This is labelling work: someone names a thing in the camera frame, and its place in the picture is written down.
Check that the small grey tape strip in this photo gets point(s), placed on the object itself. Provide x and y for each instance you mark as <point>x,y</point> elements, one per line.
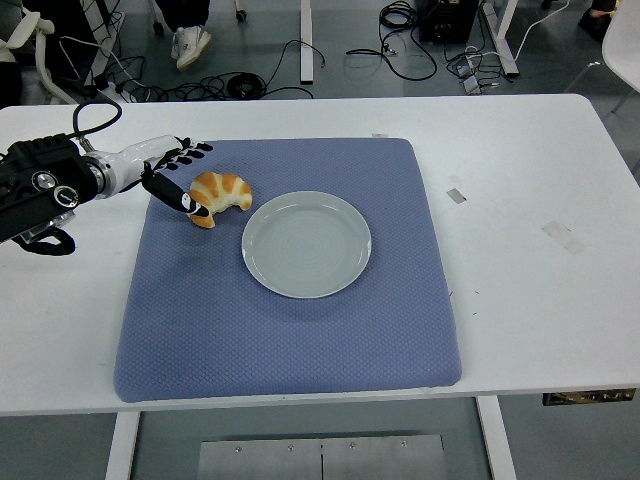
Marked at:
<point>456,196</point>

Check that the grey round plate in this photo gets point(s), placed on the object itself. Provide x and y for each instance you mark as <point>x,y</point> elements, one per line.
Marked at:
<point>305,250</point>

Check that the grey power adapter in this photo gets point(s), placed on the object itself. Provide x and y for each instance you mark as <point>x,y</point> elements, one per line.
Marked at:
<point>471,85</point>

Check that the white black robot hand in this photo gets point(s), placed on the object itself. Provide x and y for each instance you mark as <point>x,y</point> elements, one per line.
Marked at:
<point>132,162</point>

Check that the blue quilted mat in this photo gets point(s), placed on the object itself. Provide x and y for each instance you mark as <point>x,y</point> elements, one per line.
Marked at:
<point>280,340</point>

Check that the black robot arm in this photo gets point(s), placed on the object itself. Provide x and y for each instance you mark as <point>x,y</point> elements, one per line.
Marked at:
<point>30,170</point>

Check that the white power strip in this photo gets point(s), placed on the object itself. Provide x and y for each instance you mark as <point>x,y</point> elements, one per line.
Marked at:
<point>114,93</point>

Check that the white shell chair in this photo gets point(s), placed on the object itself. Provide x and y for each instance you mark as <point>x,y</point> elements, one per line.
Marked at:
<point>622,50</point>

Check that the white office chair frame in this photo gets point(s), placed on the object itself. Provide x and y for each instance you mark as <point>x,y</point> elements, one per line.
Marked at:
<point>42,62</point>

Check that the person's foot in white shoe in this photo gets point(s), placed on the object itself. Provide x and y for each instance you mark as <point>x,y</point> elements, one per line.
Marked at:
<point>190,44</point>

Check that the person's leg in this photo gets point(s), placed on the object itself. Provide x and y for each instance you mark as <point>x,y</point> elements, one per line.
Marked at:
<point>187,12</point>

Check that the orange striped croissant bread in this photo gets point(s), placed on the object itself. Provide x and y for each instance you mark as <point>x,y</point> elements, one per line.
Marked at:
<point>225,192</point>

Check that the table control box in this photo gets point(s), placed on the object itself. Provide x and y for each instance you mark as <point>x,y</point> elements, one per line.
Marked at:
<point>590,397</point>

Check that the person's foot in dark shoe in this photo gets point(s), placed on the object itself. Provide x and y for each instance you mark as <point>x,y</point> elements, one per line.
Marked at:
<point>595,22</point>

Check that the large grey tape strip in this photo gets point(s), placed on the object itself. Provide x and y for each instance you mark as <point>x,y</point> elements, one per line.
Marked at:
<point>563,237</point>

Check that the white distant table leg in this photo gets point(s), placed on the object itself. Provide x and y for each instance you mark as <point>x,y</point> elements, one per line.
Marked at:
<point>306,45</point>
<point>504,40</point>

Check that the black equipment box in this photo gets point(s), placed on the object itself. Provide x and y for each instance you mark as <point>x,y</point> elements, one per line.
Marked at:
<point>447,20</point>

